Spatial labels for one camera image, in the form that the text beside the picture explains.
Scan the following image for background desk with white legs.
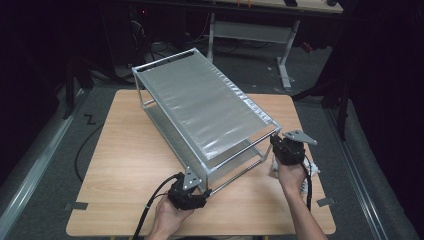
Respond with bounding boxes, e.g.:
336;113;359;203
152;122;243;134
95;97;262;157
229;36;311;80
204;0;344;89

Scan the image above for metal rack with grey shelves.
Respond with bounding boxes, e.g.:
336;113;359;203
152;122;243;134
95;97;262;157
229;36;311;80
131;47;283;198

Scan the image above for person's right hand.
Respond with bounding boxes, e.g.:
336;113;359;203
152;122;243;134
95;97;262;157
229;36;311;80
275;163;309;198

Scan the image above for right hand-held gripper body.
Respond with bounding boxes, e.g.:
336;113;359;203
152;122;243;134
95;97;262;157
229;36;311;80
273;129;318;166

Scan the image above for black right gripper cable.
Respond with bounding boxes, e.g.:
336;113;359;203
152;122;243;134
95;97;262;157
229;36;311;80
299;154;314;213

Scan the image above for dark computer tower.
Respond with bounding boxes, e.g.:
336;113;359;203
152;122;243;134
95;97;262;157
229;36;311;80
128;6;151;68

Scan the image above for person's left hand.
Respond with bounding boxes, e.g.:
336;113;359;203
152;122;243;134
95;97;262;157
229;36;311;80
149;194;196;239

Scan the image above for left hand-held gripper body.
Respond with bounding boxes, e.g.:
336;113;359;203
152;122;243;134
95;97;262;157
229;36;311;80
167;166;208;211

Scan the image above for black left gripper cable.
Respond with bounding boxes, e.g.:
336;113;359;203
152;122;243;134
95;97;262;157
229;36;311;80
131;172;184;240

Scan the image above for metal floor rail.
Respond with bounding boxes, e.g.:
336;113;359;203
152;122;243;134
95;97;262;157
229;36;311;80
0;88;88;234
324;108;389;240

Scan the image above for black floor cable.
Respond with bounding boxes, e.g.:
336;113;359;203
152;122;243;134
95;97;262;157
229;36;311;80
73;124;104;184

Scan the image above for black stand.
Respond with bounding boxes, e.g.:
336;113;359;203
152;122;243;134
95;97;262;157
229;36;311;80
62;56;95;120
291;78;351;141

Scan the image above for grey tape piece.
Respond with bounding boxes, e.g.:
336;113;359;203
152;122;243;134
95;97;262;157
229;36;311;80
64;201;89;212
316;197;337;208

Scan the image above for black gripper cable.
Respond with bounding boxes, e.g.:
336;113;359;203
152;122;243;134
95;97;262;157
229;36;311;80
131;172;184;240
299;154;314;213

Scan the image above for bundle of black cables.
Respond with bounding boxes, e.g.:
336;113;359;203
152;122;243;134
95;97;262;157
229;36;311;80
128;41;176;79

